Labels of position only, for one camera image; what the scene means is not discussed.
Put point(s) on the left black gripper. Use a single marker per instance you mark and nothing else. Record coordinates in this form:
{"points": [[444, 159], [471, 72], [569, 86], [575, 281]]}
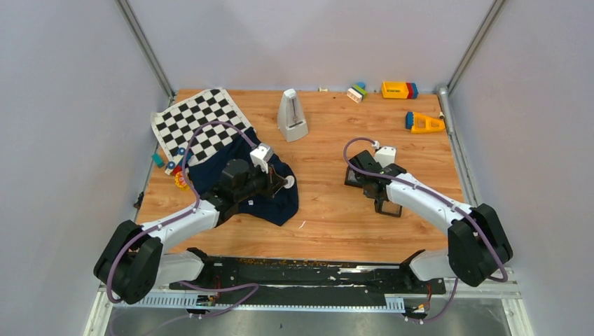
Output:
{"points": [[269, 190]]}

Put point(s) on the black square frame stand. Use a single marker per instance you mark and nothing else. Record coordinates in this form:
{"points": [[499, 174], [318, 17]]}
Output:
{"points": [[354, 179]]}

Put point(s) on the navy blue garment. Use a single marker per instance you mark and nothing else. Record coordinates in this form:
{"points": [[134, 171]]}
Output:
{"points": [[260, 199]]}

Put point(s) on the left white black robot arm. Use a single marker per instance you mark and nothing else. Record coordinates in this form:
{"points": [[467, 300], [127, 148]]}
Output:
{"points": [[137, 258]]}

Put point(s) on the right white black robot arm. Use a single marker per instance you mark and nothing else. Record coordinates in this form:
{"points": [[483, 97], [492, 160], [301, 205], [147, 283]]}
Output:
{"points": [[477, 243]]}

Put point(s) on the white metronome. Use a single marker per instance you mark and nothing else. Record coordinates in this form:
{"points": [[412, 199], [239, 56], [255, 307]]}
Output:
{"points": [[291, 120]]}

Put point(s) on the yellow blue toy wedge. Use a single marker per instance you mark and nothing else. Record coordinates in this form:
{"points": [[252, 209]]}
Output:
{"points": [[418, 123]]}

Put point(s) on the white green blue block stack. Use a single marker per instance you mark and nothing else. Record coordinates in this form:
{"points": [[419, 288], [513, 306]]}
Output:
{"points": [[357, 92]]}

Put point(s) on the yellow toy block bin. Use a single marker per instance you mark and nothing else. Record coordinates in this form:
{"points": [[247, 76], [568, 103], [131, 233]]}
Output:
{"points": [[395, 90]]}

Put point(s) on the yellow red toy piece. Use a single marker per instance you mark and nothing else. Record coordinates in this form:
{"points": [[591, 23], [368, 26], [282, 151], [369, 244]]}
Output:
{"points": [[180, 181]]}

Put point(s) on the red blue block pair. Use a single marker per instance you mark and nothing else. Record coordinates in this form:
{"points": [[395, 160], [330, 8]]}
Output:
{"points": [[412, 90]]}

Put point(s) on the blue red toy car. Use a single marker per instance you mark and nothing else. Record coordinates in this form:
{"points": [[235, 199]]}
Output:
{"points": [[175, 161]]}

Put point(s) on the grey corner pipe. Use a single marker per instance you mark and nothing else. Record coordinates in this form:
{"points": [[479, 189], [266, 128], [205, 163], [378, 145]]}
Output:
{"points": [[467, 186]]}

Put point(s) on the black white checkerboard mat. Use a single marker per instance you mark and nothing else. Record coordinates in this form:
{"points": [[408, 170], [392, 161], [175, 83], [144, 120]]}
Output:
{"points": [[175, 126]]}

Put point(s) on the teal toy block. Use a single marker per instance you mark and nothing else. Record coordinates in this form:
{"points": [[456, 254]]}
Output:
{"points": [[158, 161]]}

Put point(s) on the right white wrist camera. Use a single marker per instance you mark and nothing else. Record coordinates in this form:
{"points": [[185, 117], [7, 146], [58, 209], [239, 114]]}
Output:
{"points": [[385, 156]]}

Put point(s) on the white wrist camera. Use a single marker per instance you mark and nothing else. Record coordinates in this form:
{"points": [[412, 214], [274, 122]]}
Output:
{"points": [[260, 157], [385, 156]]}

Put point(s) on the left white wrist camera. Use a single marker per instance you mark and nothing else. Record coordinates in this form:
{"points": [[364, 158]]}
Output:
{"points": [[260, 157]]}

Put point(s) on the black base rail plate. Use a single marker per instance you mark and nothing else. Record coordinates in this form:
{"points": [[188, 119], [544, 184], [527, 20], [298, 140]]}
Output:
{"points": [[312, 283]]}

